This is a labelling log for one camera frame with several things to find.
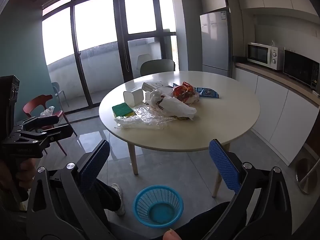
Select red snack bag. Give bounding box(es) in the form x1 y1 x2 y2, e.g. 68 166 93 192
172 81 201 105

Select small clear plastic container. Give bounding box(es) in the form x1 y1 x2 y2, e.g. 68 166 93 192
153 86 176 98

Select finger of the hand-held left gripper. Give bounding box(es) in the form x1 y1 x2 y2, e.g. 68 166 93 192
14 124 76 153
14 115 60 132

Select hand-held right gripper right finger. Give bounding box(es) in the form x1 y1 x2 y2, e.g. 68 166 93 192
207 139 292 240

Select stainless steel bin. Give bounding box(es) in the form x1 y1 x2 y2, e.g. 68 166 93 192
295 152 319 196

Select round white table wooden legs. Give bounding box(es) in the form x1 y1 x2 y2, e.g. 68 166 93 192
98 70 261 198

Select person's right leg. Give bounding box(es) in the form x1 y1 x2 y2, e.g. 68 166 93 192
154 200 248 240

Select red chair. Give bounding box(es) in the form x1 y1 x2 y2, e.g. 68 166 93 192
23 94 78 156

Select blue plastic mesh basket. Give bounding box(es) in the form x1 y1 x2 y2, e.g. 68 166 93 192
133 185 184 229

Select black microwave oven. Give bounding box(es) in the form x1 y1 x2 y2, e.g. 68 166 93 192
283 49 320 91

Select person's leg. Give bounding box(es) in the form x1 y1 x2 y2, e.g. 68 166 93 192
154 200 248 240
94 179 121 213

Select white microwave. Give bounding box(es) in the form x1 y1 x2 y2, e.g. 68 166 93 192
247 42 285 71

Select green chair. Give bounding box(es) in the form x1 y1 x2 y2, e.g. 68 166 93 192
140 59 176 77

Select clear bag on chair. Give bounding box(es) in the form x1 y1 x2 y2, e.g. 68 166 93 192
40 106 55 118

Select light blue chair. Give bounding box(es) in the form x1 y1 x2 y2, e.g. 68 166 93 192
51 82 70 108

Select green and yellow sponge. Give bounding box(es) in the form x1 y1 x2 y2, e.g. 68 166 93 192
112 103 137 118

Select white left shoe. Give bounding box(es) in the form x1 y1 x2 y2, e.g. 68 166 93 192
111 183 126 216

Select person's left leg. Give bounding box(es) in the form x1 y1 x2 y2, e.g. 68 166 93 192
94 179 121 213

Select person's left hand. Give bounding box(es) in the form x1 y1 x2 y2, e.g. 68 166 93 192
0 158 36 202

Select black framed glass door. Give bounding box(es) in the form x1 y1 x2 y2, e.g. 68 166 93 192
41 0 179 113

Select white plastic container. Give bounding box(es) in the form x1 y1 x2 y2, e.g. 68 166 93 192
123 88 144 108

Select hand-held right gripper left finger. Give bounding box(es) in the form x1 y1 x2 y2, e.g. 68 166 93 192
26 139 111 234

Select white base cabinets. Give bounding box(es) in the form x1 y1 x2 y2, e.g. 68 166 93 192
232 62 320 167

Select white plastic bag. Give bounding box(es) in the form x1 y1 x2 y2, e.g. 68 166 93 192
156 96 198 121

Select flat white box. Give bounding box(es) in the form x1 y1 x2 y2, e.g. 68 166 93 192
141 80 173 92

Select blue packet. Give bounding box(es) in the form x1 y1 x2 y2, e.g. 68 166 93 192
195 87 220 99

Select clear plastic wrap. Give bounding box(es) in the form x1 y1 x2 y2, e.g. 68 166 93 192
114 106 179 131

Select white chair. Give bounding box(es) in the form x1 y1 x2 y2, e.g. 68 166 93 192
136 53 152 72

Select silver refrigerator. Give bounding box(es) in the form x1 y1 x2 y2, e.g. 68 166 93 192
199 10 232 77

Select person's right hand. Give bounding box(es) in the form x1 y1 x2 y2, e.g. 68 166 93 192
164 229 182 240

